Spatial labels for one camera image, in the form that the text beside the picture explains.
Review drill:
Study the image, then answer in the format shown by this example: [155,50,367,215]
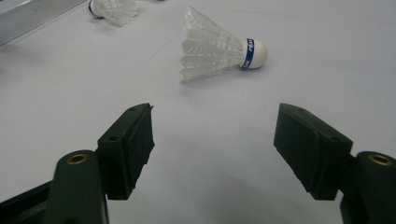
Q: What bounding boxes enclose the white shuttlecock with blue band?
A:
[88,0,139,26]
[178,6,269,83]

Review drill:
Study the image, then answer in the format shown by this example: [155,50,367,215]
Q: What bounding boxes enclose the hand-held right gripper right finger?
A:
[274,103,354,201]

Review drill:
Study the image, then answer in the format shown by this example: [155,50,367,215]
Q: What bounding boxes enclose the white table board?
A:
[0,0,396,224]

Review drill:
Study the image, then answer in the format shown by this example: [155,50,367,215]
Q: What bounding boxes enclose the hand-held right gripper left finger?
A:
[97,103,156,201]

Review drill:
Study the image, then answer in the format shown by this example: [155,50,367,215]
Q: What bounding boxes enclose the clear plastic bin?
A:
[0,0,87,48]

